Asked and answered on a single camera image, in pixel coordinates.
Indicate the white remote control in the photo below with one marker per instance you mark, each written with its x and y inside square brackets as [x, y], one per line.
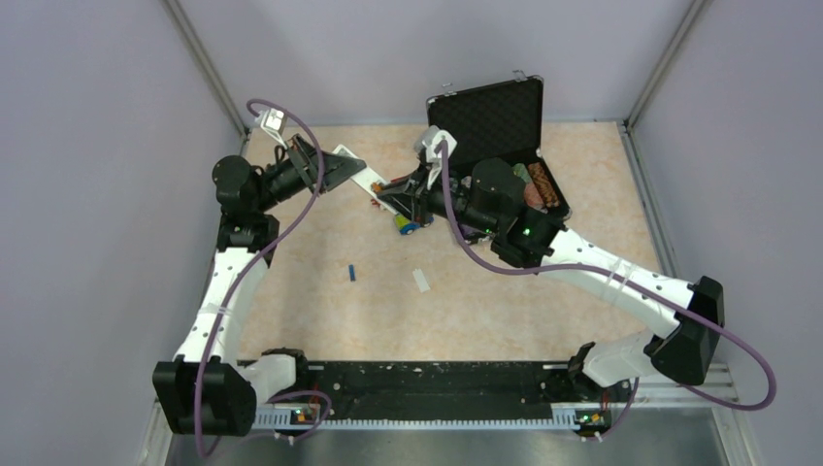
[366, 178]

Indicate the black poker chip case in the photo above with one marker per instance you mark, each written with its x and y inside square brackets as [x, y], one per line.
[498, 120]

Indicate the orange blue toy car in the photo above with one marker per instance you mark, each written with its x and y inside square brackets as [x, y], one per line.
[406, 226]

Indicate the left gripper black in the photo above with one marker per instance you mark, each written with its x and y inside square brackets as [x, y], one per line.
[303, 153]

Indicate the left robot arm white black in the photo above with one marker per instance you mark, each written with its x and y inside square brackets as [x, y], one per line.
[204, 389]

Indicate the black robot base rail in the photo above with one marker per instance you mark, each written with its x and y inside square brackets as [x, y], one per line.
[443, 396]

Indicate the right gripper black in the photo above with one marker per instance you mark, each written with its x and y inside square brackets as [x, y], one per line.
[415, 208]

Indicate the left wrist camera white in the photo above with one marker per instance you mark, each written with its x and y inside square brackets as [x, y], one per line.
[272, 122]

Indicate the brown orange chip stack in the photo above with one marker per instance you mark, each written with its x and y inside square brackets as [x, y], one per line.
[543, 185]

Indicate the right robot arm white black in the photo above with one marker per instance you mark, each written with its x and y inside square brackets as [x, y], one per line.
[492, 201]

